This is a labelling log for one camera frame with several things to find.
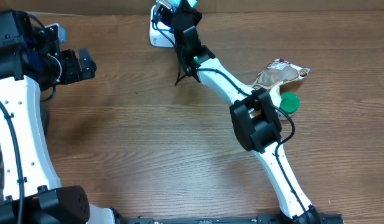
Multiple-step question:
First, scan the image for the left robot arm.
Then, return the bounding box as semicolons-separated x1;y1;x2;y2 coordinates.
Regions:
0;9;123;223

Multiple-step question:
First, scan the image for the teal tissue pack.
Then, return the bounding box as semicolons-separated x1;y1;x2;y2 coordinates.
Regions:
170;0;197;12

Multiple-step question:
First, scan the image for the green lid jar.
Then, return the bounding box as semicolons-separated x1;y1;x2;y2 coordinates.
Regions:
279;92;300;118

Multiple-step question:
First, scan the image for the brown beige snack pouch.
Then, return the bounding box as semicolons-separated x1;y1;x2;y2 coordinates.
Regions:
250;58;311;107

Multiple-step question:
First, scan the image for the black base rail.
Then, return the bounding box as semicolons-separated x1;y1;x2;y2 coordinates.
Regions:
119;214;345;224

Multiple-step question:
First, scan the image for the white barcode scanner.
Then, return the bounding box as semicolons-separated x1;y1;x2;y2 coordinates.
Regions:
149;21;175;48

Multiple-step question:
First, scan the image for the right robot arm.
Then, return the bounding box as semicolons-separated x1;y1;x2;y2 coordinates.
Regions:
151;1;321;223

